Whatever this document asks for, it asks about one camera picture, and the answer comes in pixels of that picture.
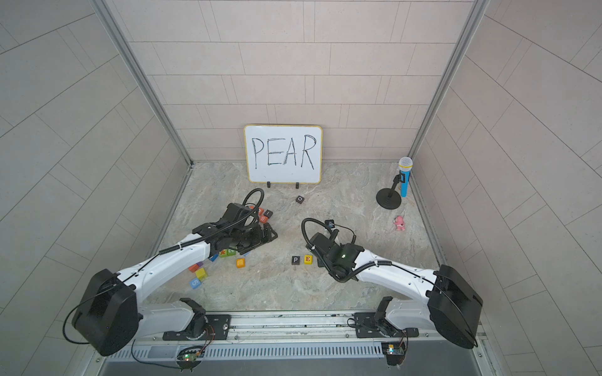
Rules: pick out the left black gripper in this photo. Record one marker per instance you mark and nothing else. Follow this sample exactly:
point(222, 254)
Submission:
point(260, 240)

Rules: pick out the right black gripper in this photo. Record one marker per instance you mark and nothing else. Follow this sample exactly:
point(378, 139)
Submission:
point(320, 262)

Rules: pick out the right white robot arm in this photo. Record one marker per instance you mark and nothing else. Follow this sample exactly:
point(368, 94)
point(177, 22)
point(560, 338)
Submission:
point(446, 301)

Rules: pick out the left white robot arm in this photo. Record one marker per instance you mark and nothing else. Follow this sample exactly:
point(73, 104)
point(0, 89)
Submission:
point(112, 311)

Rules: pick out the white PEAR whiteboard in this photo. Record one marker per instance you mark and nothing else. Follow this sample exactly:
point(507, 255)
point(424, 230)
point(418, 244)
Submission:
point(284, 153)

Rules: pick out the green 2 block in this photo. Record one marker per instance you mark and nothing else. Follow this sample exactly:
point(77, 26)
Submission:
point(227, 253)

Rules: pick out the light blue bottom block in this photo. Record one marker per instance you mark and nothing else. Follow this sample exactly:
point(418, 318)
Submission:
point(195, 283)

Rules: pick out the pink toy figure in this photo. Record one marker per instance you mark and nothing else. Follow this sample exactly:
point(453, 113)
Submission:
point(399, 223)

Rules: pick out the black microphone stand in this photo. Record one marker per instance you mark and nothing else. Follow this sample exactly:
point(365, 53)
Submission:
point(389, 198)

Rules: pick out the right green circuit board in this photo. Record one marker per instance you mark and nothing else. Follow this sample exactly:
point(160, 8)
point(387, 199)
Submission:
point(395, 353)

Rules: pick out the green circuit board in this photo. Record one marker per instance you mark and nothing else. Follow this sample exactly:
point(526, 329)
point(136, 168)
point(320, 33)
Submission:
point(395, 353)
point(190, 358)

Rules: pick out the blue toy microphone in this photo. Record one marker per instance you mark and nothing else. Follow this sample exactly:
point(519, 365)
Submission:
point(405, 167)

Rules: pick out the left green circuit board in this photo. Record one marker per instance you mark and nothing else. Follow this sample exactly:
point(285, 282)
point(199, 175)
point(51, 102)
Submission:
point(190, 358)

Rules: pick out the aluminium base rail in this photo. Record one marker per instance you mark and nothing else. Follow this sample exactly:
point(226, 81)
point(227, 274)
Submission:
point(295, 335)

